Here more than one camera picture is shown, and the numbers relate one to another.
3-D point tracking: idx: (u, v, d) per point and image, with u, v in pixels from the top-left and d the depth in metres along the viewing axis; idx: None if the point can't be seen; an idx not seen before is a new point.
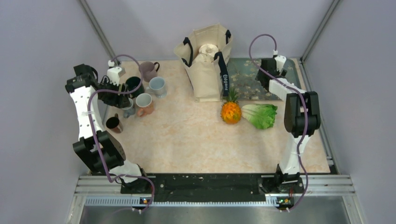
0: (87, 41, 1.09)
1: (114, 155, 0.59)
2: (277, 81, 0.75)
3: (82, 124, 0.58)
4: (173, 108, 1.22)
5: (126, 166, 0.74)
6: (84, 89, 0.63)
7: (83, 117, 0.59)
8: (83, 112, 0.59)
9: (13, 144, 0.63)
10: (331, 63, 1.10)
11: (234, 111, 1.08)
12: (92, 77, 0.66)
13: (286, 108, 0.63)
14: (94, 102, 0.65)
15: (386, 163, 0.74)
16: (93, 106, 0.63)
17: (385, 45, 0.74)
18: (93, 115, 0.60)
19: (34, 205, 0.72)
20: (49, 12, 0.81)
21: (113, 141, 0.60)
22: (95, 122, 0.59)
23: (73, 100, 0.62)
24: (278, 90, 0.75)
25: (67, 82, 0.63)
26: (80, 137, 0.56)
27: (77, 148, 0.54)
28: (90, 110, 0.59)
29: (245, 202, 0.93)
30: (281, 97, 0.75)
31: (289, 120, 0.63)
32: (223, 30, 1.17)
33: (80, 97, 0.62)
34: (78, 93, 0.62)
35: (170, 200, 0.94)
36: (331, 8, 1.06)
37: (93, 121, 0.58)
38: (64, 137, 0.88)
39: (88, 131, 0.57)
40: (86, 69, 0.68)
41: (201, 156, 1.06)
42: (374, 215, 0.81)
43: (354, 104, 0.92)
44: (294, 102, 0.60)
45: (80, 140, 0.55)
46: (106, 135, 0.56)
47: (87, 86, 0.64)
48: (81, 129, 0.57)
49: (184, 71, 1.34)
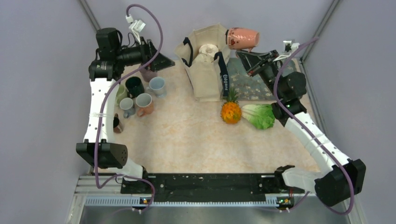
0: (86, 41, 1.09)
1: (111, 163, 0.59)
2: (305, 129, 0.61)
3: (91, 125, 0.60)
4: (173, 108, 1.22)
5: (126, 168, 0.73)
6: (105, 84, 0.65)
7: (94, 118, 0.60)
8: (95, 112, 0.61)
9: (13, 145, 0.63)
10: (331, 63, 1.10)
11: (234, 111, 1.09)
12: (116, 65, 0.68)
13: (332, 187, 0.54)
14: (110, 100, 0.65)
15: (385, 164, 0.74)
16: (108, 105, 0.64)
17: (386, 45, 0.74)
18: (103, 119, 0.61)
19: (33, 206, 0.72)
20: (49, 12, 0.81)
21: (116, 150, 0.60)
22: (103, 127, 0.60)
23: (91, 89, 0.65)
24: (302, 136, 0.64)
25: (92, 66, 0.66)
26: (84, 139, 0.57)
27: (78, 149, 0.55)
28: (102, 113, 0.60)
29: (245, 202, 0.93)
30: (303, 143, 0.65)
31: (331, 196, 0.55)
32: (223, 30, 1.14)
33: (98, 91, 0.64)
34: (97, 86, 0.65)
35: (170, 200, 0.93)
36: (331, 8, 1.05)
37: (100, 126, 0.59)
38: (64, 137, 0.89)
39: (94, 134, 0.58)
40: (109, 45, 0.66)
41: (201, 156, 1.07)
42: (374, 215, 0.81)
43: (354, 105, 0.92)
44: (341, 185, 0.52)
45: (84, 142, 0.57)
46: (108, 145, 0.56)
47: (109, 79, 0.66)
48: (88, 129, 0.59)
49: (185, 70, 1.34)
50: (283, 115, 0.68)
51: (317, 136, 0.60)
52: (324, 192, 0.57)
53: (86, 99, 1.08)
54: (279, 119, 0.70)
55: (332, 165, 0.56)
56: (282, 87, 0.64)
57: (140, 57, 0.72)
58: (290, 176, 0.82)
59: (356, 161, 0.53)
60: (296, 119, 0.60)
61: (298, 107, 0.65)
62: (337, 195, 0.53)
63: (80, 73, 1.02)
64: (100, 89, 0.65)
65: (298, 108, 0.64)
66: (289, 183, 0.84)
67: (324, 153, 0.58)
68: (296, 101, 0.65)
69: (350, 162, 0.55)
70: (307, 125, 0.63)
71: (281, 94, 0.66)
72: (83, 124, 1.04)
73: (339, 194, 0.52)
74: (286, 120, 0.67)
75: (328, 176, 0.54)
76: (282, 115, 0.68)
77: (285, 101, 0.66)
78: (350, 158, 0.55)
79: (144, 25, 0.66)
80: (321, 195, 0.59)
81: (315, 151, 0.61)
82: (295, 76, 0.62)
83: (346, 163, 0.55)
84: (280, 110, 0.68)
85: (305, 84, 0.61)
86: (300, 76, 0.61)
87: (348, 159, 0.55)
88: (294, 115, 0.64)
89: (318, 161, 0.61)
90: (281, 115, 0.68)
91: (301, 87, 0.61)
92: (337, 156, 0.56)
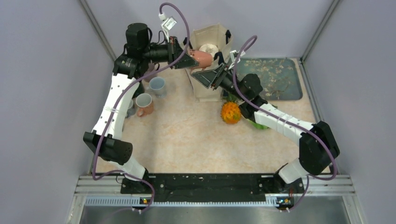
0: (87, 41, 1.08)
1: (111, 158, 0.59)
2: (270, 115, 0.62)
3: (102, 118, 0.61)
4: (174, 108, 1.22)
5: (127, 165, 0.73)
6: (124, 81, 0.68)
7: (106, 112, 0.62)
8: (109, 106, 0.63)
9: (13, 146, 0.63)
10: (331, 63, 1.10)
11: (234, 111, 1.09)
12: (140, 65, 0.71)
13: (308, 155, 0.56)
14: (126, 97, 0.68)
15: (386, 164, 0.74)
16: (123, 102, 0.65)
17: (386, 45, 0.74)
18: (115, 115, 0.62)
19: (33, 206, 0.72)
20: (50, 12, 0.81)
21: (121, 148, 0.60)
22: (112, 122, 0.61)
23: (112, 83, 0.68)
24: (270, 122, 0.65)
25: (117, 61, 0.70)
26: (93, 130, 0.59)
27: (86, 137, 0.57)
28: (114, 108, 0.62)
29: (246, 202, 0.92)
30: (275, 129, 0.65)
31: (313, 164, 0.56)
32: (223, 30, 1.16)
33: (117, 87, 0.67)
34: (117, 82, 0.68)
35: (170, 200, 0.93)
36: (331, 8, 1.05)
37: (109, 121, 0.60)
38: (64, 138, 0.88)
39: (102, 127, 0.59)
40: (136, 44, 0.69)
41: (201, 156, 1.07)
42: (374, 215, 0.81)
43: (355, 105, 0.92)
44: (314, 145, 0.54)
45: (92, 132, 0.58)
46: (112, 141, 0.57)
47: (130, 77, 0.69)
48: (99, 121, 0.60)
49: (185, 70, 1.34)
50: (250, 113, 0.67)
51: (282, 116, 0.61)
52: (309, 163, 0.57)
53: (86, 99, 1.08)
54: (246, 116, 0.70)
55: (301, 133, 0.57)
56: (243, 89, 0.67)
57: (166, 55, 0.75)
58: (290, 176, 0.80)
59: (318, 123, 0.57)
60: (261, 109, 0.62)
61: (259, 102, 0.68)
62: (317, 157, 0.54)
63: (80, 73, 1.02)
64: (119, 85, 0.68)
65: (259, 102, 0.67)
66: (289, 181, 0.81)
67: (292, 126, 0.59)
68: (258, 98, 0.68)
69: (314, 126, 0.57)
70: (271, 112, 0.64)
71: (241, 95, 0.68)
72: (83, 124, 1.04)
73: (317, 156, 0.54)
74: (254, 115, 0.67)
75: (302, 144, 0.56)
76: (249, 113, 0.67)
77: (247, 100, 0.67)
78: (314, 123, 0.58)
79: (176, 24, 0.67)
80: (309, 168, 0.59)
81: (285, 130, 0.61)
82: (249, 77, 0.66)
83: (312, 127, 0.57)
84: (246, 110, 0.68)
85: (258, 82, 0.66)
86: (254, 77, 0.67)
87: (312, 123, 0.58)
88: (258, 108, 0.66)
89: (293, 139, 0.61)
90: (248, 114, 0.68)
91: (257, 85, 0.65)
92: (302, 125, 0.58)
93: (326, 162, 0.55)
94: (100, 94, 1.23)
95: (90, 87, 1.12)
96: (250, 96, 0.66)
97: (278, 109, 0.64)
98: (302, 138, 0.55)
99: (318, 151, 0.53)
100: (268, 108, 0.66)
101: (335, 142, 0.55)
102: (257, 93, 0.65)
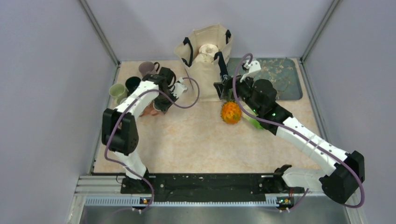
0: (86, 41, 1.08)
1: (122, 141, 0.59)
2: (298, 134, 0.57)
3: (125, 102, 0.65)
4: (174, 108, 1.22)
5: (131, 159, 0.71)
6: (151, 85, 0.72)
7: (130, 98, 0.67)
8: (134, 95, 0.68)
9: (12, 146, 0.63)
10: (331, 63, 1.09)
11: (234, 111, 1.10)
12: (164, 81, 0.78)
13: (337, 185, 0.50)
14: (149, 96, 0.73)
15: (386, 164, 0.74)
16: (146, 97, 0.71)
17: (386, 46, 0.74)
18: (137, 102, 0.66)
19: (33, 207, 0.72)
20: (49, 12, 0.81)
21: (134, 131, 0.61)
22: (133, 107, 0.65)
23: (140, 84, 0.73)
24: (295, 141, 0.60)
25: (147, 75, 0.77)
26: (115, 108, 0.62)
27: (108, 110, 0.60)
28: (138, 96, 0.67)
29: (246, 202, 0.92)
30: (299, 148, 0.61)
31: (338, 194, 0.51)
32: (223, 30, 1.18)
33: (143, 87, 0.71)
34: (144, 84, 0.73)
35: (170, 200, 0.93)
36: (331, 7, 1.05)
37: (132, 104, 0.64)
38: (63, 138, 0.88)
39: (123, 108, 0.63)
40: (165, 72, 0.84)
41: (201, 155, 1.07)
42: (374, 215, 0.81)
43: (355, 105, 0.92)
44: (349, 180, 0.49)
45: (114, 108, 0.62)
46: (130, 119, 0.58)
47: (155, 83, 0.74)
48: (122, 103, 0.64)
49: (185, 70, 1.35)
50: (272, 125, 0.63)
51: (311, 138, 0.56)
52: (333, 192, 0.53)
53: (86, 99, 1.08)
54: (269, 130, 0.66)
55: (335, 164, 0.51)
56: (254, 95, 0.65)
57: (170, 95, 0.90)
58: (292, 178, 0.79)
59: (352, 153, 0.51)
60: (286, 127, 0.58)
61: (283, 114, 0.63)
62: (347, 190, 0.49)
63: (80, 73, 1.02)
64: (145, 86, 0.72)
65: (284, 114, 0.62)
66: (291, 184, 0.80)
67: (323, 153, 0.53)
68: (279, 108, 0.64)
69: (348, 156, 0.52)
70: (298, 129, 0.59)
71: (258, 104, 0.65)
72: (82, 124, 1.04)
73: (347, 189, 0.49)
74: (275, 129, 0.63)
75: (334, 176, 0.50)
76: (271, 125, 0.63)
77: (265, 108, 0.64)
78: (348, 153, 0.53)
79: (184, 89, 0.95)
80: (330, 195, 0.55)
81: (313, 154, 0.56)
82: (259, 83, 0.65)
83: (345, 158, 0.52)
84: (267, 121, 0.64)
85: (270, 87, 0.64)
86: (266, 83, 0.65)
87: (346, 153, 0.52)
88: (283, 123, 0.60)
89: (319, 163, 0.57)
90: (269, 126, 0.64)
91: (269, 89, 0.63)
92: (335, 153, 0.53)
93: (351, 193, 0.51)
94: (100, 94, 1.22)
95: (90, 87, 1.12)
96: (265, 102, 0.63)
97: (307, 128, 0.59)
98: (336, 171, 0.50)
99: (350, 185, 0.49)
100: (294, 123, 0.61)
101: (364, 174, 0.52)
102: (272, 97, 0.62)
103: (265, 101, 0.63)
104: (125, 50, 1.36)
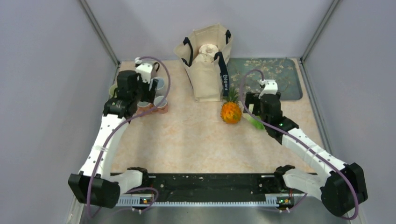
0: (86, 40, 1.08)
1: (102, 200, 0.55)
2: (300, 143, 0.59)
3: (90, 158, 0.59)
4: (173, 108, 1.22)
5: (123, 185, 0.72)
6: (114, 122, 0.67)
7: (95, 151, 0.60)
8: (98, 146, 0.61)
9: (11, 145, 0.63)
10: (332, 62, 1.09)
11: (234, 111, 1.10)
12: (130, 106, 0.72)
13: (333, 194, 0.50)
14: (116, 137, 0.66)
15: (386, 164, 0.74)
16: (112, 142, 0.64)
17: (386, 46, 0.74)
18: (104, 154, 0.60)
19: (32, 207, 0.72)
20: (49, 12, 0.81)
21: (109, 187, 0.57)
22: (101, 162, 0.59)
23: (101, 123, 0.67)
24: (298, 149, 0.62)
25: (107, 104, 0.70)
26: (81, 172, 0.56)
27: (71, 180, 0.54)
28: (103, 147, 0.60)
29: (245, 202, 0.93)
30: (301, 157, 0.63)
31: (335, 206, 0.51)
32: (223, 30, 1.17)
33: (107, 126, 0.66)
34: (105, 122, 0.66)
35: (170, 200, 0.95)
36: (331, 7, 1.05)
37: (99, 160, 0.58)
38: (62, 137, 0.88)
39: (90, 168, 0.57)
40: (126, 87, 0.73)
41: (201, 156, 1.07)
42: (375, 215, 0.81)
43: (355, 105, 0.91)
44: (343, 189, 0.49)
45: (78, 174, 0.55)
46: (100, 183, 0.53)
47: (118, 117, 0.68)
48: (87, 162, 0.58)
49: (185, 71, 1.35)
50: (278, 135, 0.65)
51: (311, 146, 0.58)
52: (331, 202, 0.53)
53: (86, 99, 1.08)
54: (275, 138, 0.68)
55: (330, 172, 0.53)
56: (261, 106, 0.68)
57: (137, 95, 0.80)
58: (292, 178, 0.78)
59: (351, 164, 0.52)
60: (290, 135, 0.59)
61: (290, 125, 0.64)
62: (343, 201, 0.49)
63: (80, 73, 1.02)
64: (109, 124, 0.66)
65: (291, 125, 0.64)
66: (290, 185, 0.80)
67: (321, 161, 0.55)
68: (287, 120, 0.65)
69: (347, 166, 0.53)
70: (300, 139, 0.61)
71: (265, 115, 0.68)
72: (82, 124, 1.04)
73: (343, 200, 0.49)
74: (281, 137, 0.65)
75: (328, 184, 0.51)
76: (277, 134, 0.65)
77: (272, 117, 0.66)
78: (346, 163, 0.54)
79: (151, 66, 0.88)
80: (328, 206, 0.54)
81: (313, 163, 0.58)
82: (265, 95, 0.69)
83: (343, 167, 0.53)
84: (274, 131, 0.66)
85: (276, 99, 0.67)
86: (272, 96, 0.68)
87: (344, 164, 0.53)
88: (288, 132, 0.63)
89: (317, 171, 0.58)
90: (276, 135, 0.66)
91: (274, 100, 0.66)
92: (334, 162, 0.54)
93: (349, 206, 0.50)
94: (99, 95, 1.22)
95: (90, 87, 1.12)
96: (271, 112, 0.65)
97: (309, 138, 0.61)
98: (331, 178, 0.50)
99: (346, 196, 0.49)
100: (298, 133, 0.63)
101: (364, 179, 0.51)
102: (275, 107, 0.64)
103: (270, 108, 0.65)
104: (124, 50, 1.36)
